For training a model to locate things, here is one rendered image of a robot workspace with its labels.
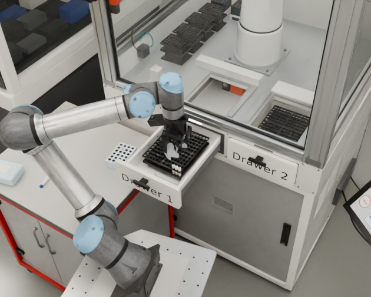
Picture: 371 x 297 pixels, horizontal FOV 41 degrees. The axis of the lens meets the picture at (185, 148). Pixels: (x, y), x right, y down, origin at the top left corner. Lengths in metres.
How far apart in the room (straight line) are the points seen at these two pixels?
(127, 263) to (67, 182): 0.33
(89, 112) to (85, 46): 1.17
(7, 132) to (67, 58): 1.06
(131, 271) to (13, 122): 0.59
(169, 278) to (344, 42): 0.95
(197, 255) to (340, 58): 0.83
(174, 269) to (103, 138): 0.75
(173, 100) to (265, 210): 0.79
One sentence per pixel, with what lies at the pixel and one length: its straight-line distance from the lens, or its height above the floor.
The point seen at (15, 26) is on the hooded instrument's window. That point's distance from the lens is 2.27.
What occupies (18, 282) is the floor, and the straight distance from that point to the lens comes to 2.78.
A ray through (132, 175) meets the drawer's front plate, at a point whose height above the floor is 0.89.
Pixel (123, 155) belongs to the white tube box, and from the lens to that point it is 2.09.
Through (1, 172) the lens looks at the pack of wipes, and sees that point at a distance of 2.15.
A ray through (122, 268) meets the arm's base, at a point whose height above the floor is 0.90.
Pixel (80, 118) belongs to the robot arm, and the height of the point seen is 1.33.
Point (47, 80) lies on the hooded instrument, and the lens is 2.47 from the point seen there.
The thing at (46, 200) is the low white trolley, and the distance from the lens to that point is 2.04.
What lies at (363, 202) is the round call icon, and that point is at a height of 1.01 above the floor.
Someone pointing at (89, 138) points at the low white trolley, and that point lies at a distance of 2.24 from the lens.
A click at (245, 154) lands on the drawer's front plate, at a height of 0.89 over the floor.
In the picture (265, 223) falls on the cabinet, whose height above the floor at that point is 0.48.
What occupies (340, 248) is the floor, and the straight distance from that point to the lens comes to 2.83.
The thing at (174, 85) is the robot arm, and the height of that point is 1.32.
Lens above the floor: 2.27
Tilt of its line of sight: 45 degrees down
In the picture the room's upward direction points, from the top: 2 degrees counter-clockwise
